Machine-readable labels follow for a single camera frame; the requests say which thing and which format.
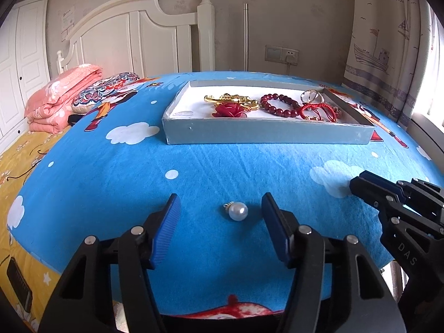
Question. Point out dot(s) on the white wardrobe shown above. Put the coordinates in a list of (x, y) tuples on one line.
[(17, 59)]

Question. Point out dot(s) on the metal wall pipe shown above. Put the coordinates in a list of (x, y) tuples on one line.
[(246, 38)]

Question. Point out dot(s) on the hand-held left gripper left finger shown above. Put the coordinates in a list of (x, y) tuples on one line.
[(166, 232)]

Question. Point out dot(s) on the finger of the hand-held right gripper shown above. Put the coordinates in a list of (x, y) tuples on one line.
[(392, 187), (371, 192)]

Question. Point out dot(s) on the blue cartoon blanket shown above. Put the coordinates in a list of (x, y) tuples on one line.
[(138, 180)]

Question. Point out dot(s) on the patterned round pillow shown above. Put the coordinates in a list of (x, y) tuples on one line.
[(100, 92)]

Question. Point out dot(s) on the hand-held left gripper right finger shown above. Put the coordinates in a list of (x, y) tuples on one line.
[(275, 229)]

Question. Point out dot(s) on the red rose gold brooch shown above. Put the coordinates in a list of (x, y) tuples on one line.
[(229, 110)]

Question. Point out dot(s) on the small black object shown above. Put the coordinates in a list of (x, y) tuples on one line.
[(73, 119)]

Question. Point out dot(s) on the white pearl pendant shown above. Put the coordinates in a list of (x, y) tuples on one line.
[(238, 212)]

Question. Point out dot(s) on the window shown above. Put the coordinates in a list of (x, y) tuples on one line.
[(432, 76)]

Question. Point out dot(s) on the ship print curtain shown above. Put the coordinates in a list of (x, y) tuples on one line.
[(378, 41)]

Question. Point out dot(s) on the shallow grey cardboard box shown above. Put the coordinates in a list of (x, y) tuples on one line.
[(260, 131)]

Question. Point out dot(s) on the black remote control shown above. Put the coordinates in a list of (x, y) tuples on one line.
[(19, 282)]

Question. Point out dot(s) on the yellow floral bedsheet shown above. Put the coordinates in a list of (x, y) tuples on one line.
[(17, 159)]

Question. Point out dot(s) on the wall light switch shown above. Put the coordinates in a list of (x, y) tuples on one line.
[(273, 52)]

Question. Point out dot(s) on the folded pink quilt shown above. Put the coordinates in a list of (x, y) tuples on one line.
[(55, 93)]

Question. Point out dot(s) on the gold bangle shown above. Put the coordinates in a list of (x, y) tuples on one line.
[(210, 99)]

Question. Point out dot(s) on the white wooden headboard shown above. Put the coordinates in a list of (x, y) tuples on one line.
[(104, 34)]

